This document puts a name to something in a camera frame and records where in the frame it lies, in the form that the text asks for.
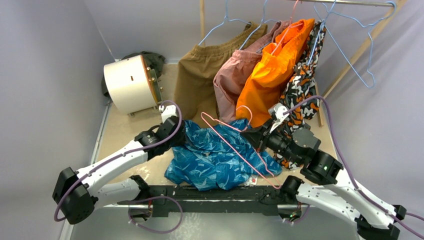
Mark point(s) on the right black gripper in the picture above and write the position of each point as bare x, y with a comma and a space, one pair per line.
257, 137

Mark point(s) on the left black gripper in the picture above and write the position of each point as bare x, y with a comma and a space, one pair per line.
181, 140

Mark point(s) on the pink wire hanger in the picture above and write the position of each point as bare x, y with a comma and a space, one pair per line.
204, 114
284, 33

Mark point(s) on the blue patterned shorts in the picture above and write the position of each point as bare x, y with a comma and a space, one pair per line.
207, 163

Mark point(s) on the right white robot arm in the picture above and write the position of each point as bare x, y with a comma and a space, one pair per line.
330, 188

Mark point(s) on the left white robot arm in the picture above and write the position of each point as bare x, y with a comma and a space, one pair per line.
78, 193

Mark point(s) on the orange shorts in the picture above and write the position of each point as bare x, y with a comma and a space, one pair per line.
271, 74

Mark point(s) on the brown shorts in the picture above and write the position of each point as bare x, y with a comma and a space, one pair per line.
194, 91

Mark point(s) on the camouflage patterned shorts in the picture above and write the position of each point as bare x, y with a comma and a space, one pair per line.
302, 84

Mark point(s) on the pink shorts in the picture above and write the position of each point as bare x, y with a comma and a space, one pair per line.
231, 77

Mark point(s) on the white printed card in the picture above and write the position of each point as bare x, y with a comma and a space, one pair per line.
251, 181

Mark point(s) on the white cylindrical drum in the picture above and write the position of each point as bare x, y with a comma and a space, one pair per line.
131, 106

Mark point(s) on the dark green cloth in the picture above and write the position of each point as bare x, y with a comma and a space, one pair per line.
153, 59

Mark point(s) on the wooden rack pole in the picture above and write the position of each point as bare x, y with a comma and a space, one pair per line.
202, 21

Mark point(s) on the metal hanging rod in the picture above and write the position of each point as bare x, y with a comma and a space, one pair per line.
388, 4

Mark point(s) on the wooden diagonal rack bar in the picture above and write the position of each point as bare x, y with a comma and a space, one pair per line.
368, 44

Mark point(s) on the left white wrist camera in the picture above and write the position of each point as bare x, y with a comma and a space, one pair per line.
169, 111

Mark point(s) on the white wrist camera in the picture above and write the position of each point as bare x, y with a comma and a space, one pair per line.
278, 113
169, 111

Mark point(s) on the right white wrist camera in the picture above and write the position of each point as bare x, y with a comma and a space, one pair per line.
278, 113

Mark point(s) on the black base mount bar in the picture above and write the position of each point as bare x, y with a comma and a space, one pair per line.
260, 199

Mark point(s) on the blue wire hanger left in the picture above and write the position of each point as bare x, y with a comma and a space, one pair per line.
226, 19

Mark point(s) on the empty blue wire hanger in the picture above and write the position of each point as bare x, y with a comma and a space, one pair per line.
330, 11

